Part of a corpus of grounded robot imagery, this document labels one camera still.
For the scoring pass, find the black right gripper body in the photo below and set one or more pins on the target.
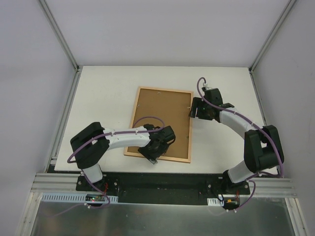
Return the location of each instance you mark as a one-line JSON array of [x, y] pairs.
[[200, 108]]

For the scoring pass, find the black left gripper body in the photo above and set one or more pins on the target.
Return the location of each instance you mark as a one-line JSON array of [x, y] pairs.
[[152, 151]]

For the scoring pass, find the wooden picture frame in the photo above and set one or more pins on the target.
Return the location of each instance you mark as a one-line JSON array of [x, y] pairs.
[[190, 127]]

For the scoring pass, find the brown backing board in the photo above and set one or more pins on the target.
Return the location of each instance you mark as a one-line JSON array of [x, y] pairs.
[[165, 115]]

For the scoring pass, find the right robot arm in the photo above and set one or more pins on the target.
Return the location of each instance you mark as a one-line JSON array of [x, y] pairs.
[[262, 145]]

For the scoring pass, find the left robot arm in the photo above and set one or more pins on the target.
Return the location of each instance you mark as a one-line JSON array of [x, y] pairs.
[[94, 141]]

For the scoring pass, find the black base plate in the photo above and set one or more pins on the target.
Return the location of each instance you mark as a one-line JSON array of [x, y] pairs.
[[164, 188]]

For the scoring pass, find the right white cable duct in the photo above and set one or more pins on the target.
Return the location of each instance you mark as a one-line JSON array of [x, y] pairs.
[[214, 202]]

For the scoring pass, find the white cable duct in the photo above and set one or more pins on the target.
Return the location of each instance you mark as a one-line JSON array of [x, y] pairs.
[[214, 202], [78, 198]]

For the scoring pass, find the aluminium front rail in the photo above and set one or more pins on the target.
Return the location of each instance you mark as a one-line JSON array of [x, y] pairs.
[[265, 187]]

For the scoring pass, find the left white cable duct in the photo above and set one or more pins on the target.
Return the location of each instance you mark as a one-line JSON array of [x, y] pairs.
[[78, 198]]

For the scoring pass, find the right aluminium corner post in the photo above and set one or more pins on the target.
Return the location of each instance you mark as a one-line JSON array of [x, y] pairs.
[[273, 33]]

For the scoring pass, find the aluminium corner post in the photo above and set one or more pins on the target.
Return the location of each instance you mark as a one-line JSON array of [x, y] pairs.
[[273, 33], [58, 33]]

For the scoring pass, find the left aluminium corner post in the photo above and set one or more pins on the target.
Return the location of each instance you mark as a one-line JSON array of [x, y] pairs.
[[58, 33]]

